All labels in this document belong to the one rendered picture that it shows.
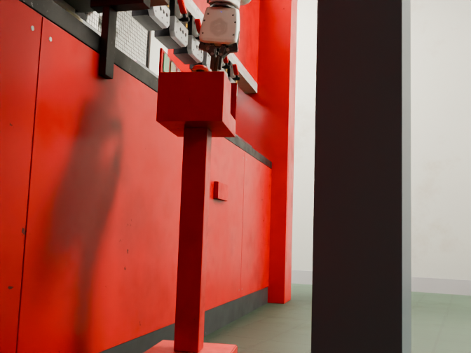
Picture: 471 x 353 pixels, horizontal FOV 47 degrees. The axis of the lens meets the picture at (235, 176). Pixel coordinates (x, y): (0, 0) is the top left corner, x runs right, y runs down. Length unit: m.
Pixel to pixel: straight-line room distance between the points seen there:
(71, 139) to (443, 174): 3.87
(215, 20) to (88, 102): 0.40
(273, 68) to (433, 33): 1.93
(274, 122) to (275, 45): 0.51
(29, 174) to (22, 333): 0.31
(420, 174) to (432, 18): 1.35
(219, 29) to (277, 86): 2.08
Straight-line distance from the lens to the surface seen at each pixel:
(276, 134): 3.44
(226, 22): 1.46
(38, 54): 1.18
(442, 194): 4.76
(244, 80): 3.27
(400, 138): 1.13
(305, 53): 5.24
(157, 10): 2.02
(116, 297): 1.48
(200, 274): 1.31
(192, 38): 2.35
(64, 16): 1.28
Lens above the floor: 0.39
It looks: 6 degrees up
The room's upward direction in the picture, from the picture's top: 2 degrees clockwise
